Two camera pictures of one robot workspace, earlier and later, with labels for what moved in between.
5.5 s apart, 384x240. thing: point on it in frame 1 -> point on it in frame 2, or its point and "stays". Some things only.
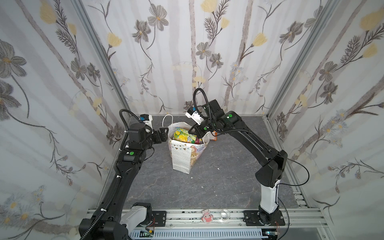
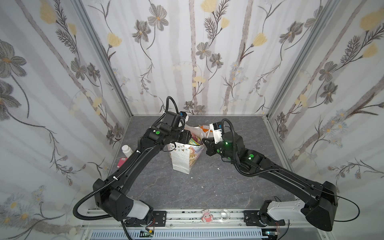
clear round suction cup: [225, 214] stays
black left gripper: [163, 136] -> [186, 135]
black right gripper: [196, 131] -> [210, 145]
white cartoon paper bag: [183, 154] stays
